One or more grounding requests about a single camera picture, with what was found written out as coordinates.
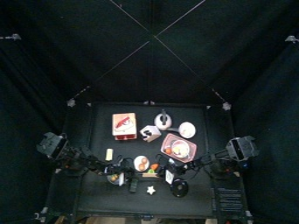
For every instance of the white toy kettle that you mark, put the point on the white toy kettle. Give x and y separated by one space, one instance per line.
163 121

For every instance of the black round disc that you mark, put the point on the black round disc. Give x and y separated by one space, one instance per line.
179 187

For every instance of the small toy tomato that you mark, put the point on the small toy tomato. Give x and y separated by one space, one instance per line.
168 151

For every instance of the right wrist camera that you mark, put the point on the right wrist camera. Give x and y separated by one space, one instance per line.
169 176

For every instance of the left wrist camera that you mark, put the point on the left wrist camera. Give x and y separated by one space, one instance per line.
121 179

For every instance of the pink toy tray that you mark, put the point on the pink toy tray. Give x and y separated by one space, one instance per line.
165 141

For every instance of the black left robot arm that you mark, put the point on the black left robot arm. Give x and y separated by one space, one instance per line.
73 156

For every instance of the white star shaped toy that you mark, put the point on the white star shaped toy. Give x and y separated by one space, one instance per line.
151 190

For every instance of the small wooden board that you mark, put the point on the small wooden board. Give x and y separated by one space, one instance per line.
149 175

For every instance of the round pale toy plate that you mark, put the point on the round pale toy plate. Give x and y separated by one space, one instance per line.
180 148

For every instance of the white oval plate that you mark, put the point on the white oval plate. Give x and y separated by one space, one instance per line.
137 163

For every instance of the metal frame corner bracket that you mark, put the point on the metal frame corner bracket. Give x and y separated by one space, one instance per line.
71 102
148 102
14 37
225 106
291 38

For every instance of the orange toy egg shell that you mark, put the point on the orange toy egg shell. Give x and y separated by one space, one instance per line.
141 167

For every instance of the pale toy egg shell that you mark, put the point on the pale toy egg shell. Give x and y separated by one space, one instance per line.
144 160

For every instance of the white text label sticker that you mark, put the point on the white text label sticker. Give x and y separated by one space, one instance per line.
229 199

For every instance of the pale toy butter stick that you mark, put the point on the pale toy butter stick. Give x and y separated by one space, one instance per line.
109 154

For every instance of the grey toy pot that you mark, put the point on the grey toy pot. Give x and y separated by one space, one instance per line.
112 178

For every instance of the green toy bell pepper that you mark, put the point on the green toy bell pepper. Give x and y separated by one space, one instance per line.
151 171

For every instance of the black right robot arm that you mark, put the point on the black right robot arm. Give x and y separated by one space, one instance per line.
217 156

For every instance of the toy fried egg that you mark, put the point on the toy fried egg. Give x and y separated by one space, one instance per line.
177 149

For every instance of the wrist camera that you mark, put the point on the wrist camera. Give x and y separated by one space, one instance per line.
121 179
169 176

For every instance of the orange toy carrot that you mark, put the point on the orange toy carrot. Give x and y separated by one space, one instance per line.
153 166

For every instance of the pale wooden knife block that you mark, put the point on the pale wooden knife block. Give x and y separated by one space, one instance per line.
151 133

